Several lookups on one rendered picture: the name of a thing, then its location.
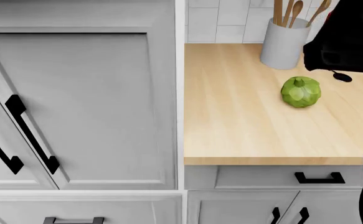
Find large grey cabinet door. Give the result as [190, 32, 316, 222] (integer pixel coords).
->
[0, 27, 177, 190]

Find grey base cabinet door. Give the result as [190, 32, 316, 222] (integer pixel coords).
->
[187, 190, 301, 224]
[279, 190, 363, 224]

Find grey under-counter drawer front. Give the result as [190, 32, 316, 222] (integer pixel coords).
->
[214, 164, 363, 189]

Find white cylindrical utensil holder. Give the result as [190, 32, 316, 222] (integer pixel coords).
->
[260, 16, 312, 71]

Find green artichoke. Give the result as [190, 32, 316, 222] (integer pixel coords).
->
[280, 76, 323, 109]

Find wide grey drawer front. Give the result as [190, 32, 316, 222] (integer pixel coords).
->
[0, 194, 184, 224]

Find grey cabinet header panel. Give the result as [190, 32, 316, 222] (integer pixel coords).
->
[0, 0, 176, 29]

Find wooden utensil stick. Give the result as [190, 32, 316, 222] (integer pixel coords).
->
[281, 0, 295, 27]

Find small wooden spoon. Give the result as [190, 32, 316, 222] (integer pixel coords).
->
[288, 0, 304, 29]

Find small black round appliance piece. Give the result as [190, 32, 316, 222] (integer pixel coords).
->
[328, 69, 353, 83]

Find long wooden spoon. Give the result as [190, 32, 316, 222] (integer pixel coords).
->
[305, 0, 332, 28]

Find black countertop appliance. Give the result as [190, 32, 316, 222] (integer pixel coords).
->
[303, 0, 363, 73]

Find wooden spatula handle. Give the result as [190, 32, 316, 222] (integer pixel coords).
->
[273, 0, 284, 26]

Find short black door handle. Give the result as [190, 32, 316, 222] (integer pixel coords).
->
[270, 207, 281, 224]
[295, 207, 310, 224]

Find dark grey drawer handle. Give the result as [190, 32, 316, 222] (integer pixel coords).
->
[42, 217, 105, 224]

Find long black bar door handle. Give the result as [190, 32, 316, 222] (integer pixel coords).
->
[4, 93, 61, 175]
[0, 125, 25, 175]

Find black drawer pull handle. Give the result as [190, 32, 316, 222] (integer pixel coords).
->
[294, 172, 346, 185]

